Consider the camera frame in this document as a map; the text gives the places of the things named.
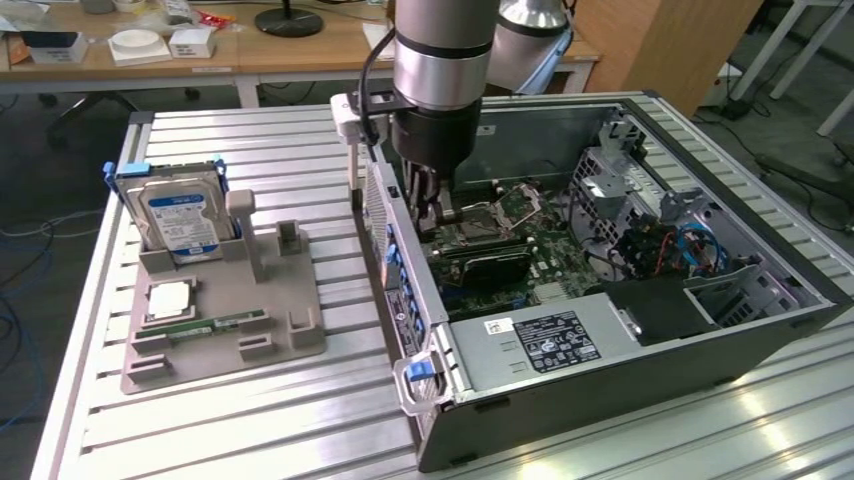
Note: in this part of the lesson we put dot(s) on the silver CPU chip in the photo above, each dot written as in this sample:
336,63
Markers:
169,300

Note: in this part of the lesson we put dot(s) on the black round lamp base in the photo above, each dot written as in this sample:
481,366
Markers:
289,22

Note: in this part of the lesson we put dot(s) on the CPU socket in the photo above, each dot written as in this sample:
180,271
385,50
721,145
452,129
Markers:
484,227

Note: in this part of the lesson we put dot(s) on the blue case release latch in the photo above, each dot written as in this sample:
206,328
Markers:
421,372

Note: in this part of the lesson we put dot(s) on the white metal table frame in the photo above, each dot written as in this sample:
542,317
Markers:
768,50

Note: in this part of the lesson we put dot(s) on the white box with round disc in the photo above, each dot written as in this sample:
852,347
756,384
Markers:
139,47

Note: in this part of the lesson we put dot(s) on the hard disk in blue carrier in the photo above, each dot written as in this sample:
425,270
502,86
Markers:
177,220

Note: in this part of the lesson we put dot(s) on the small white cardboard box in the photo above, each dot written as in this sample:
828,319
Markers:
193,44

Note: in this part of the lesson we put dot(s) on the grey plastic parts rack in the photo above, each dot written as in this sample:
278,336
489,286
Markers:
221,300

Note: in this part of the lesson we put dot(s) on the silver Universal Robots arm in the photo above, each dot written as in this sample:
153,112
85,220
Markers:
441,60

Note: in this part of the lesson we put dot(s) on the wooden desk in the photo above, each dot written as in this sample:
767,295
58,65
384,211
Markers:
301,50

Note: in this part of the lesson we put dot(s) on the grey disk bay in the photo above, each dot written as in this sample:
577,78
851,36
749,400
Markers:
735,295

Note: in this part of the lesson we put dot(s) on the metal socket cover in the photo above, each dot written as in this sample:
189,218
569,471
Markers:
520,205

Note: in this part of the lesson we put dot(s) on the red packet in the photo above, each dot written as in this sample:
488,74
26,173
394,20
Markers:
217,22

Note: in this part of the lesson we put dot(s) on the white paper stack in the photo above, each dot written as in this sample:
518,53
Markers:
377,45

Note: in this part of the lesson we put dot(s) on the open black PC case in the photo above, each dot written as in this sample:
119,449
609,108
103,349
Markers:
601,400

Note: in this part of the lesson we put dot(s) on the green graphics card with fan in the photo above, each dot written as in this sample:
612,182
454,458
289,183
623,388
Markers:
497,267

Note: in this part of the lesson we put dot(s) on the grey power supply unit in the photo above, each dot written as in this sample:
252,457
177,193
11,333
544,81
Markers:
494,360

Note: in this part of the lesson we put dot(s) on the green motherboard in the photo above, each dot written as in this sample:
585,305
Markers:
561,260

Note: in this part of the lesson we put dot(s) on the wooden cabinet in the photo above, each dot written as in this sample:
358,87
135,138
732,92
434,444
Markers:
641,50

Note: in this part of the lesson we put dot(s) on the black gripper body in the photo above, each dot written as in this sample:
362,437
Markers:
434,135

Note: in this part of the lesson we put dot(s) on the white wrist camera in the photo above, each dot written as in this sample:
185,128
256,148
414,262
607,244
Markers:
348,117

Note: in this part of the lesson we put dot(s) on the black and white box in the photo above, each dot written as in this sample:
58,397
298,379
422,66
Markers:
55,47

